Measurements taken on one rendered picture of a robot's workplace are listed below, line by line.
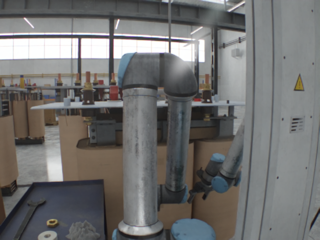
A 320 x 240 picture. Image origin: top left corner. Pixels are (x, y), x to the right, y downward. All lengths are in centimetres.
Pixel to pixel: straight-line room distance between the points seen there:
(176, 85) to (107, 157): 89
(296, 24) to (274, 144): 35
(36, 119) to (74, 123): 405
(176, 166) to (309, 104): 52
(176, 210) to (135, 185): 107
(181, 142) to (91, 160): 80
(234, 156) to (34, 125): 646
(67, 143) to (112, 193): 172
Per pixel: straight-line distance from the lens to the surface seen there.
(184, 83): 73
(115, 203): 161
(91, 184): 146
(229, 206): 196
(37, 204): 127
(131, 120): 69
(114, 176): 154
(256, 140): 60
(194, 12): 1084
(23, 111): 721
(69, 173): 328
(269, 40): 61
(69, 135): 314
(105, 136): 150
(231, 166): 113
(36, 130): 713
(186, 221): 83
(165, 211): 172
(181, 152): 87
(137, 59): 72
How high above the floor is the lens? 142
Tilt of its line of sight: 6 degrees down
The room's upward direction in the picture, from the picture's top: straight up
